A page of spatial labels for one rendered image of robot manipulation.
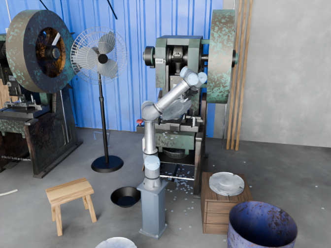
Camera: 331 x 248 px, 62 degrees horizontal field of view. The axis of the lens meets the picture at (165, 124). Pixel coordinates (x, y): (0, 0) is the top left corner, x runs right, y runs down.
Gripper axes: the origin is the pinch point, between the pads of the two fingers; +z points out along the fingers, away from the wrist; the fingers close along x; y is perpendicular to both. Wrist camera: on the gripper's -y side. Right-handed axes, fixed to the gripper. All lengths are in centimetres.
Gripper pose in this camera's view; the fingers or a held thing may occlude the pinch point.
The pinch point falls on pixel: (182, 100)
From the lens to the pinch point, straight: 230.7
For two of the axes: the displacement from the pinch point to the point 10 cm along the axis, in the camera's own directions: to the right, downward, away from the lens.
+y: -7.8, 2.4, -5.8
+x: 4.4, 8.6, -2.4
